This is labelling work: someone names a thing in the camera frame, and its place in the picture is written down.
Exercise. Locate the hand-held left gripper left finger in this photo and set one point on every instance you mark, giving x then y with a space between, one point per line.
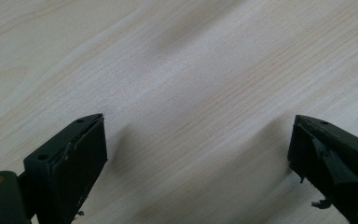
71 161

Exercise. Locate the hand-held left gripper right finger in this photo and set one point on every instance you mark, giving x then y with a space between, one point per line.
332 158

